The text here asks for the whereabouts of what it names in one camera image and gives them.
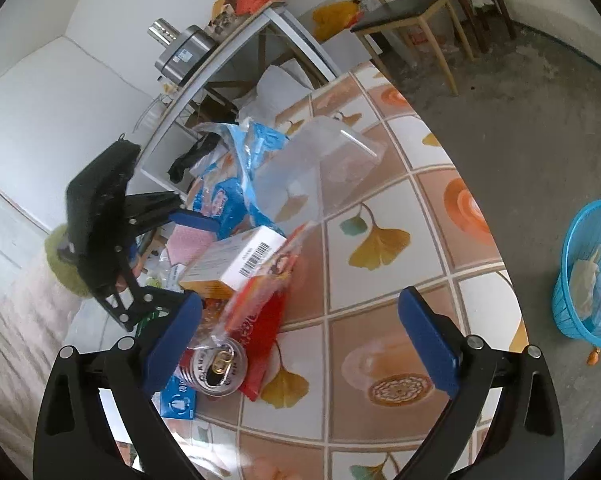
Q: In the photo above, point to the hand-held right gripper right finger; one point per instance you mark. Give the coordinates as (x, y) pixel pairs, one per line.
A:
(430, 345)

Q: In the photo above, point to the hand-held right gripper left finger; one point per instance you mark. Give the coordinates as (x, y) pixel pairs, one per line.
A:
(173, 345)

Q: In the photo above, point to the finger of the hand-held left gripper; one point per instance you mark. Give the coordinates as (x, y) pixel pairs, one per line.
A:
(130, 305)
(195, 222)

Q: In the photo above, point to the pink packet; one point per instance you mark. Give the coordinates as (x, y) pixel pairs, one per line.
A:
(188, 247)

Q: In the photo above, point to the red drink can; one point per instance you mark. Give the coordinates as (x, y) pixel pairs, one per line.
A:
(215, 365)

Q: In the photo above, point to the blue white toothpaste box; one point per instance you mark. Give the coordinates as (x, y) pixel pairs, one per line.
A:
(178, 402)

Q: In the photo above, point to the blue white plastic bag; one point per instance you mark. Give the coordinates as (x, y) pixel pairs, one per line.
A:
(250, 180)

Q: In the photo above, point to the clear plastic container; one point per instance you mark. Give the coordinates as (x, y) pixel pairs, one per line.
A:
(305, 160)

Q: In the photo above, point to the blue plastic wastebasket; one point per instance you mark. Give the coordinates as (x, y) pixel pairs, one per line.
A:
(565, 305)

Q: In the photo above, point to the person's left forearm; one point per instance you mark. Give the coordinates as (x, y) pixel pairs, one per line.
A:
(30, 310)

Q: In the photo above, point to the white orange carton box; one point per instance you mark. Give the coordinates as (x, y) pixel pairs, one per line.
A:
(230, 260)

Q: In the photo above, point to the black bag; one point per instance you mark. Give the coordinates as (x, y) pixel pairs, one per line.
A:
(190, 155)

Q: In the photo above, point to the red snack wrapper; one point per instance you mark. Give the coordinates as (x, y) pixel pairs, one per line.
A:
(260, 330)

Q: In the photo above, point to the white crumpled paper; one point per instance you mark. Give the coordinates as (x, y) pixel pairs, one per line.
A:
(583, 280)

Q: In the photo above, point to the silver metal appliance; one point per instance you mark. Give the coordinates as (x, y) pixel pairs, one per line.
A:
(185, 55)

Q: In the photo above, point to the printed snack bag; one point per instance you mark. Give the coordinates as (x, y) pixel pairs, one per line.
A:
(223, 15)

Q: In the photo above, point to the yellow plastic bag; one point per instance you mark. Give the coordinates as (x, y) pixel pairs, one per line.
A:
(333, 17)

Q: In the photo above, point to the red plastic bag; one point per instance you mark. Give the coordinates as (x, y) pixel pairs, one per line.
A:
(419, 35)

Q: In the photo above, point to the wooden chair black seat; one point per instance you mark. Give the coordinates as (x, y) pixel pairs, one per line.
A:
(400, 7)

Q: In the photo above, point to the white metal frame table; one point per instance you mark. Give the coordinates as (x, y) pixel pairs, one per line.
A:
(190, 95)

